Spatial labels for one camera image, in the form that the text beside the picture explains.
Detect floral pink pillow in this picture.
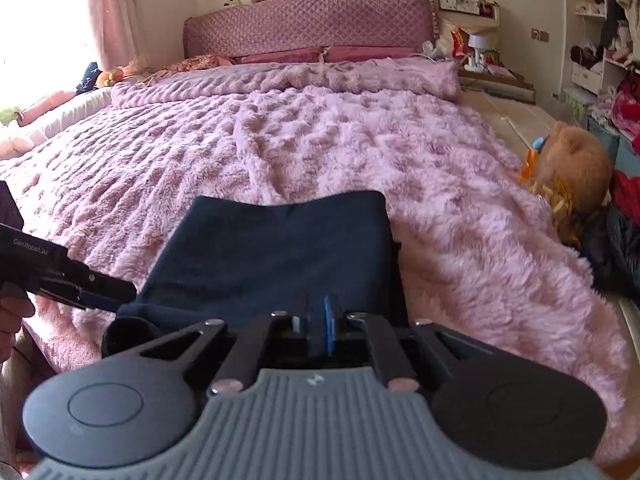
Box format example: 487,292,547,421
161,54,237,74

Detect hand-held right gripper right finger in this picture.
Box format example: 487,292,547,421
324,294,489,393

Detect pink quilted headboard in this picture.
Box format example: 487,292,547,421
182,0,442,61

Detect white shelving unit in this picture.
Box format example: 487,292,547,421
561,0,640,113

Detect white wall shelf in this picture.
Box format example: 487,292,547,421
438,0,502,17

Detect long pink plush toy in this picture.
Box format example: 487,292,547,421
14,90,77,127

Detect pink curtain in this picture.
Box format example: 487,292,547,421
89,0,139,72

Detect orange plush toy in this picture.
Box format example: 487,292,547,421
96,67,125,89

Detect red snack bag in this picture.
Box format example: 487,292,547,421
449,26,472,59

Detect pile of dark clothes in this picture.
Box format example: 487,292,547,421
564,170,640,303

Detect cream bed sheet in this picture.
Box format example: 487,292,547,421
32,85,115,139

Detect white pink plush toy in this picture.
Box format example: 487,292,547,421
0,130,49,159

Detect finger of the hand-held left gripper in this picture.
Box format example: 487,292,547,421
86,271,138,302
75,290,123,313

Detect navy blue pants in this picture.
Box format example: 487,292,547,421
102,190,409,361

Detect large brown teddy bear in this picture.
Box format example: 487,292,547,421
529,121,614,217

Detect orange blue toy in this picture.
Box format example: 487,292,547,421
518,135,547,184

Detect pile of pink clothes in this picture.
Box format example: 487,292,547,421
590,77,640,161

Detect dark pink pillow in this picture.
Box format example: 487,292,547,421
234,46,326,65

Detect person's left hand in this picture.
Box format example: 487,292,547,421
0,294,37,364

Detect navy printed cloth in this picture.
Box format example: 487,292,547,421
76,62,104,94

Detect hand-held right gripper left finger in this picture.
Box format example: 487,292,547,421
141,294,314,397

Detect pink fluffy blanket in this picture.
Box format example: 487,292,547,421
0,56,632,467

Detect stack of bedside boards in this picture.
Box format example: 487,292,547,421
457,66,537,106

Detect white table lamp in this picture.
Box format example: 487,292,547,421
466,32,494,72

